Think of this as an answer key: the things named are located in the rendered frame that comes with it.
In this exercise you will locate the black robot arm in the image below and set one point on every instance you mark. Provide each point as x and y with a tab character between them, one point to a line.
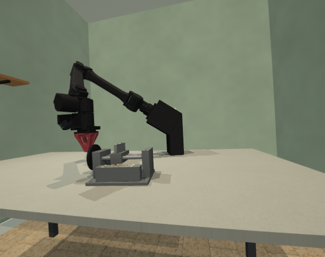
70	103

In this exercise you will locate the grey bench vise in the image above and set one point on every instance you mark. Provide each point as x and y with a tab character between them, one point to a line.
105	174

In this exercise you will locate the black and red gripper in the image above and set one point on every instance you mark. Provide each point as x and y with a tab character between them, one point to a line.
87	131

